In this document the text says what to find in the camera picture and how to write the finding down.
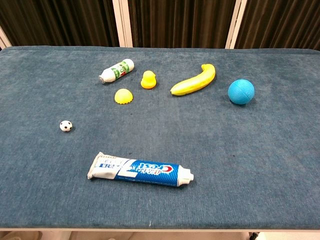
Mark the small black white soccer ball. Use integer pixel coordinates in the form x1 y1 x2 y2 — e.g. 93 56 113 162
59 120 74 133

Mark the yellow rubber duck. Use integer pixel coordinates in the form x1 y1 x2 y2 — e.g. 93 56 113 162
140 70 158 90

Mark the yellow half dome toy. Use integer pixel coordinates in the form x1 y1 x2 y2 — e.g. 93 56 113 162
114 88 134 105

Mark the yellow toy banana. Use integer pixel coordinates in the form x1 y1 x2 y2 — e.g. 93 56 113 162
170 63 217 97

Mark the blue white toothpaste tube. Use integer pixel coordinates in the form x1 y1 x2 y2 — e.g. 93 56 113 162
87 151 195 188

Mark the white green plastic bottle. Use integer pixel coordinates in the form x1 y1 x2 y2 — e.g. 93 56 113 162
98 58 135 86

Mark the blue table cloth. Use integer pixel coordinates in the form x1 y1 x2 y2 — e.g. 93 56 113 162
0 45 320 231

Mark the blue foam ball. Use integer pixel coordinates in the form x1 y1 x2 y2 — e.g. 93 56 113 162
227 78 256 105

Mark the dark curtain panel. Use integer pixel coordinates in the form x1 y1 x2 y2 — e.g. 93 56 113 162
234 0 320 51
127 0 237 50
0 0 120 48

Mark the white frame post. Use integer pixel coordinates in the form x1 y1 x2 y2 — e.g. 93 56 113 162
111 0 134 48
224 0 248 50
0 26 13 51

